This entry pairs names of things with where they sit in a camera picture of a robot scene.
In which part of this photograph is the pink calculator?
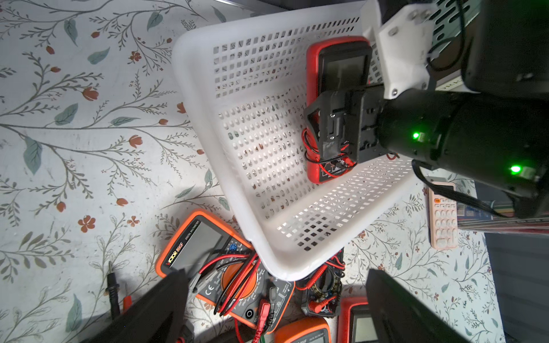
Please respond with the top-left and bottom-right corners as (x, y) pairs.
(427, 190), (459, 250)

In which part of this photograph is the small black multimeter with leads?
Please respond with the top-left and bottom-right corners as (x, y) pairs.
(295, 249), (346, 318)

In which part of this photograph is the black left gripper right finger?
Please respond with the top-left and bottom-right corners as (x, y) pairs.
(366, 269), (468, 343)

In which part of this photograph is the orange multimeter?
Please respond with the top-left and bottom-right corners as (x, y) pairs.
(273, 317), (332, 343)

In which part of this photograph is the red ANENG multimeter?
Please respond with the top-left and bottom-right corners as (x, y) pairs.
(336, 297), (379, 343)
(302, 36), (372, 184)

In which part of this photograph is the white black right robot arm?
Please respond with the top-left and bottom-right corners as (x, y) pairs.
(302, 1), (548, 219)

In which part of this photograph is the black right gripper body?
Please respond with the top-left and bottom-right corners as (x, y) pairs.
(304, 84), (388, 164)

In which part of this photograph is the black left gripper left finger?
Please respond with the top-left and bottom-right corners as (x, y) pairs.
(88, 270), (190, 343)

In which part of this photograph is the white plastic perforated basket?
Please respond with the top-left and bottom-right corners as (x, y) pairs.
(172, 1), (416, 281)

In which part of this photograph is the orange multimeter lying diagonal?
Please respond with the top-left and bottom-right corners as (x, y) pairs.
(155, 210), (295, 334)

